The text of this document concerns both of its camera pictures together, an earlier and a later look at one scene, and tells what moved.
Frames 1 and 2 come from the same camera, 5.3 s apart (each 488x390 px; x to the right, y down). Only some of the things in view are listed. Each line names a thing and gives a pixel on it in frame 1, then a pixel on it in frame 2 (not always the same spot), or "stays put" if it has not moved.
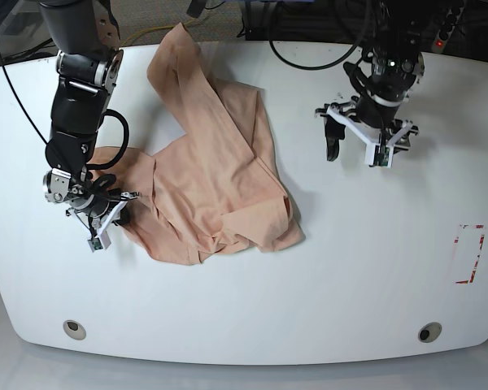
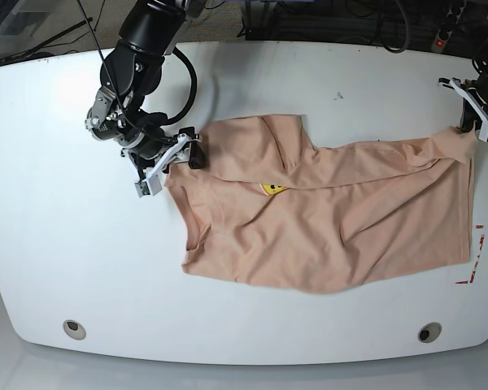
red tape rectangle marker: [456, 240] stays put
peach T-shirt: [215, 189] to [267, 207]
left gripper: [89, 197] to [108, 119]
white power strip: [446, 27] stays put
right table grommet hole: [429, 331] stays put
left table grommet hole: [74, 329] stays put
